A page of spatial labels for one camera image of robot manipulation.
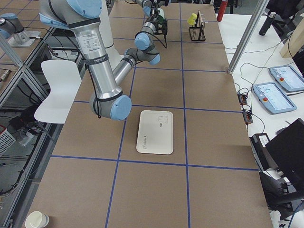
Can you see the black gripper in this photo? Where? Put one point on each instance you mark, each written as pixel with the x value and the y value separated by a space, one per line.
pixel 158 26

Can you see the mint green cup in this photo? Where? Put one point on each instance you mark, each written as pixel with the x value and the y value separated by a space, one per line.
pixel 160 14

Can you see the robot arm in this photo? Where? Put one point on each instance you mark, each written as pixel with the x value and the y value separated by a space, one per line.
pixel 148 5
pixel 89 21

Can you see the spare robot arm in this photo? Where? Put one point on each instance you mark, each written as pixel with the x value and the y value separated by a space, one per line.
pixel 16 34

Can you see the yellow cup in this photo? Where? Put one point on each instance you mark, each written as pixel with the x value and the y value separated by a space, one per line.
pixel 192 19

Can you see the white rabbit tray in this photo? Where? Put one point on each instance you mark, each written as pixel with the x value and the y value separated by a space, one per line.
pixel 155 133

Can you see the white paper cup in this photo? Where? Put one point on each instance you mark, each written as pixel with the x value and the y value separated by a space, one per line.
pixel 36 219

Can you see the red water bottle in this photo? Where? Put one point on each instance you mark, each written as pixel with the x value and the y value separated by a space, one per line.
pixel 222 9

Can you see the black bottle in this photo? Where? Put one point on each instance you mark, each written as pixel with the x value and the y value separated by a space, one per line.
pixel 267 23

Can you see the white plastic chair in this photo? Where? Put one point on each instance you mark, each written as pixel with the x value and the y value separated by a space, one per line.
pixel 64 80

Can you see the orange terminal board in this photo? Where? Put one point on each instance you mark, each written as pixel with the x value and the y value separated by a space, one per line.
pixel 245 108

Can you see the near teach pendant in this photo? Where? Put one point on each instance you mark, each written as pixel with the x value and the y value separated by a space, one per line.
pixel 273 98

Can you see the teach pendant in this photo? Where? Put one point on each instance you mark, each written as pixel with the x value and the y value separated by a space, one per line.
pixel 273 98
pixel 288 78

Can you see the far teach pendant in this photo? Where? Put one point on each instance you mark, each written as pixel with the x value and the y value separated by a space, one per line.
pixel 288 78

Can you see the black laptop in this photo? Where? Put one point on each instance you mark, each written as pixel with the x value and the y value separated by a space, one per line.
pixel 287 150

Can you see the black wire cup rack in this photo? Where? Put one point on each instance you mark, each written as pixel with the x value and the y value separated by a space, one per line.
pixel 197 31

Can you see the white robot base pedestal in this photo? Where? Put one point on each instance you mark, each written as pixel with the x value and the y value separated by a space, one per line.
pixel 107 38

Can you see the right aluminium frame post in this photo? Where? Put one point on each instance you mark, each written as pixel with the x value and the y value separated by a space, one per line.
pixel 258 11

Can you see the white wire basket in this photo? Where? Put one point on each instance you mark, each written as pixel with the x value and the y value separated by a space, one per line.
pixel 6 140

